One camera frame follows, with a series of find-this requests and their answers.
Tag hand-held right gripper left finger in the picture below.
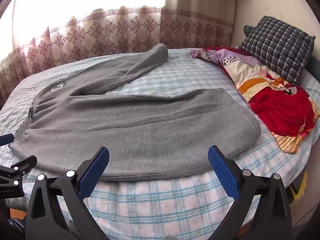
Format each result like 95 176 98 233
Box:
25 146 110 240

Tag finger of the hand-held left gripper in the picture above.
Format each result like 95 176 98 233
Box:
0 133 15 146
0 154 38 186

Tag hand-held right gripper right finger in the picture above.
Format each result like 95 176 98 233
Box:
207 145 292 240

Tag grey pants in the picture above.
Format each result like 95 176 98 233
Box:
9 43 262 182

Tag bed with plaid sheet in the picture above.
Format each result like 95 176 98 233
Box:
0 46 320 240

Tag yellow object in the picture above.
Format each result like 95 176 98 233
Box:
291 171 308 203

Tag colourful floral quilt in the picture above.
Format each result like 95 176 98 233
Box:
190 46 320 154

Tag dark plaid pillow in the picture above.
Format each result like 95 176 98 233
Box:
238 16 316 84

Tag patterned beige curtain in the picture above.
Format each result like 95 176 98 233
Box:
0 0 237 110

